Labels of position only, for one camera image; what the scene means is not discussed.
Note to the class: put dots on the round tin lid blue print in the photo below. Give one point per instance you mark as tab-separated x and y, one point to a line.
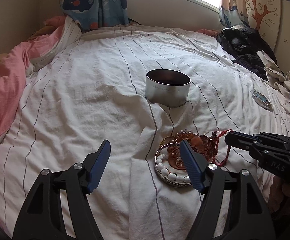
262	101

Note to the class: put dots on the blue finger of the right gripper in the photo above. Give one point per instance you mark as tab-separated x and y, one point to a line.
241	140

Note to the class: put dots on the whale print curtain left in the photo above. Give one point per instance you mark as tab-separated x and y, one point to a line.
94	14

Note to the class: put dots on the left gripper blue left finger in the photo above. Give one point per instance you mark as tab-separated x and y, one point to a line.
99	162

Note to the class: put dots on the black puffer jacket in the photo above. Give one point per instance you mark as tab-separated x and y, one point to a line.
243	44

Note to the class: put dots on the whale print curtain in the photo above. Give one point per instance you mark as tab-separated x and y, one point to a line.
233	12
94	14

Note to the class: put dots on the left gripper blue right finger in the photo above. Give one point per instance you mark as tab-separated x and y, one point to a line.
195	165

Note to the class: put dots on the person's right hand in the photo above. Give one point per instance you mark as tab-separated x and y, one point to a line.
278	191

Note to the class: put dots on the cream crumpled cloth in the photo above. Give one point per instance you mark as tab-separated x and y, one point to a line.
275	76

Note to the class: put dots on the round silver metal tin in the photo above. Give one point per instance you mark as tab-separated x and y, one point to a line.
167	87

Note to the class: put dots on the white striped duvet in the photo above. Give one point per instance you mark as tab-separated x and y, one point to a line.
91	87

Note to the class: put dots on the whale print curtain right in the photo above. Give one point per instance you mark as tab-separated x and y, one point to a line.
233	12

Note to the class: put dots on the pink blanket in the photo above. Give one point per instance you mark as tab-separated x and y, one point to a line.
13	69

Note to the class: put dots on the silver metal bangle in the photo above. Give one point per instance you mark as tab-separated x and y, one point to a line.
168	164

